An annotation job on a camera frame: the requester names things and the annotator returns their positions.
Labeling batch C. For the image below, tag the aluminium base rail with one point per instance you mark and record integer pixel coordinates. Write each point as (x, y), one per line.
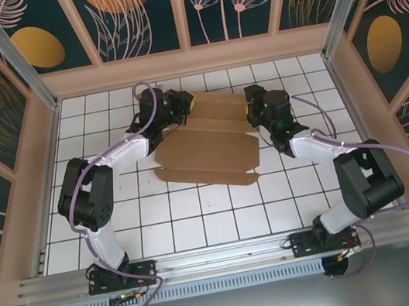
(225, 254)

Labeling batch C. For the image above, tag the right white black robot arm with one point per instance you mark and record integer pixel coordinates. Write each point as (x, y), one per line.
(313, 146)

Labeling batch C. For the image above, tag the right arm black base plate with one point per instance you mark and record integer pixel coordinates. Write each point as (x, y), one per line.
(302, 246)

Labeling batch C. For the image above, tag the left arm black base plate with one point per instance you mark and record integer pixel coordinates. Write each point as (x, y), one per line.
(146, 272)

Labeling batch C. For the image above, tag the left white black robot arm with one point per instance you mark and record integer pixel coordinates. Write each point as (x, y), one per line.
(126, 152)

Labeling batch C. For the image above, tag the aluminium table edge rail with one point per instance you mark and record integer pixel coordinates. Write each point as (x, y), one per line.
(351, 105)
(52, 143)

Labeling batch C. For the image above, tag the brown cardboard paper box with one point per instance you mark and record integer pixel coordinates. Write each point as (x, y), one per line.
(207, 148)

